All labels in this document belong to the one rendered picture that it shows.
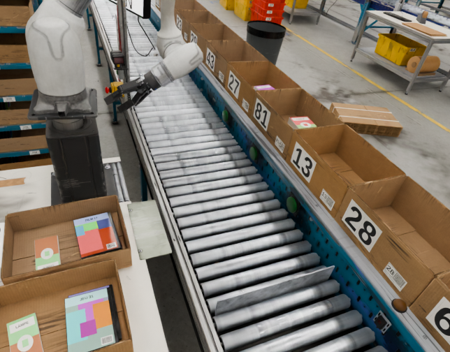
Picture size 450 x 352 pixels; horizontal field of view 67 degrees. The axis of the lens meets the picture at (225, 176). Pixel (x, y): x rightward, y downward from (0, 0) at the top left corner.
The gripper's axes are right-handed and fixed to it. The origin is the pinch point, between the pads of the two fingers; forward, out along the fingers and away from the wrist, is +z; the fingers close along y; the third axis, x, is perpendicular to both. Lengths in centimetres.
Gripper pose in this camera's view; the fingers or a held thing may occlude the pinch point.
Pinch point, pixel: (114, 105)
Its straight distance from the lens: 148.5
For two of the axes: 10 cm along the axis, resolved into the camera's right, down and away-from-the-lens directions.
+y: -0.7, -0.4, -10.0
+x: 5.3, 8.4, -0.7
